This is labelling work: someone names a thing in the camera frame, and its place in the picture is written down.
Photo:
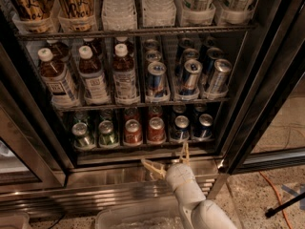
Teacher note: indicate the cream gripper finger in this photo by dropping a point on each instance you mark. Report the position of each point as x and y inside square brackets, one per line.
[185, 154]
[156, 168]

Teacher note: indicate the red bull can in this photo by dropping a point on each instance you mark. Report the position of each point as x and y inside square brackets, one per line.
[157, 89]
[186, 84]
[215, 86]

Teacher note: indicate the green soda can front left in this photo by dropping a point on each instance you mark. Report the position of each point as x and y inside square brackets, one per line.
[83, 138]

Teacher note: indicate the green soda can front right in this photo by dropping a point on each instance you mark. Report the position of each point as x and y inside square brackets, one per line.
[108, 137]

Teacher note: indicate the stainless steel fridge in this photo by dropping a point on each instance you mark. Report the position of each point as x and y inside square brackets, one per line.
[71, 182]

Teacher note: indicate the red bull can front middle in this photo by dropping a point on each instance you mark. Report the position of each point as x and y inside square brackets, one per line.
[186, 84]

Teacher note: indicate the tea bottle front middle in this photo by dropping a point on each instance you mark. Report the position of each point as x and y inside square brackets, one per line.
[93, 77]

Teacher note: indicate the red coke can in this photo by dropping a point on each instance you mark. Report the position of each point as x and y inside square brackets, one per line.
[133, 133]
[156, 130]

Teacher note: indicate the green soda can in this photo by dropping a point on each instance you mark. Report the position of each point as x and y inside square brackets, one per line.
[108, 137]
[83, 138]

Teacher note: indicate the tea bottle front right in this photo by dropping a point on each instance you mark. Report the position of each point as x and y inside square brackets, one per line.
[124, 76]

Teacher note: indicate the glass fridge door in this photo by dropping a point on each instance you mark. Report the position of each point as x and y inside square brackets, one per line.
[270, 137]

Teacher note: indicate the clear plastic bin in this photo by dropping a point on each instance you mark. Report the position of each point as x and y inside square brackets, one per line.
[156, 213]

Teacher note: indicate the white labelled can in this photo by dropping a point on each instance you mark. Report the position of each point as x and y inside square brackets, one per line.
[195, 12]
[233, 12]

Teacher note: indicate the water bottle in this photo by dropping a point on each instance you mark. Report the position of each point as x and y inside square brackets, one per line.
[158, 13]
[119, 15]

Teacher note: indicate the red bull can front left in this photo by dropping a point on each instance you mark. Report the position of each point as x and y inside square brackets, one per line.
[157, 89]

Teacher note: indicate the black stand leg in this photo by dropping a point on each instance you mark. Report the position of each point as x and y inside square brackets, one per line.
[271, 212]

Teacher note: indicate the blue pepsi can front right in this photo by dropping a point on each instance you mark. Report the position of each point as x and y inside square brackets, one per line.
[203, 127]

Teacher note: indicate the water bottle left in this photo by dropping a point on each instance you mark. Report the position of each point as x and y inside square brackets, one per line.
[119, 15]

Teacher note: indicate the blue pepsi can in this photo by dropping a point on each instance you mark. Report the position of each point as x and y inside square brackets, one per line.
[180, 129]
[203, 127]

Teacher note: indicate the blue pepsi can front left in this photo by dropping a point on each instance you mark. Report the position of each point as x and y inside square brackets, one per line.
[180, 129]

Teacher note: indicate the water bottle right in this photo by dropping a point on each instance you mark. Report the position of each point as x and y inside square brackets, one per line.
[158, 13]

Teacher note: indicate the tea bottle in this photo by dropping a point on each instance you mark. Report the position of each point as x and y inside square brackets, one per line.
[58, 79]
[93, 77]
[124, 76]

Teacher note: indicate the tea bottle front left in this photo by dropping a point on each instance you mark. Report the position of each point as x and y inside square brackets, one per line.
[58, 79]

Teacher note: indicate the red bull can front right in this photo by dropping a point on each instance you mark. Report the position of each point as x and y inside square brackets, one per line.
[215, 86]

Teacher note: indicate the white labelled can left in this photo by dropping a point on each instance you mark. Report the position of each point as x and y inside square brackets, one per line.
[195, 12]

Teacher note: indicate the white labelled can right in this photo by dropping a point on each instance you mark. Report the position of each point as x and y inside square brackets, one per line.
[233, 12]

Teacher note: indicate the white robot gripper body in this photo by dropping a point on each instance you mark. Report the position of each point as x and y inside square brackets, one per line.
[178, 175]

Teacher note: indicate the brown drink bottle right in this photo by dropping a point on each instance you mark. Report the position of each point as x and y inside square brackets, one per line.
[77, 15]

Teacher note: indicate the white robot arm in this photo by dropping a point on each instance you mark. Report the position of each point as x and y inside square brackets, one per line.
[195, 210]

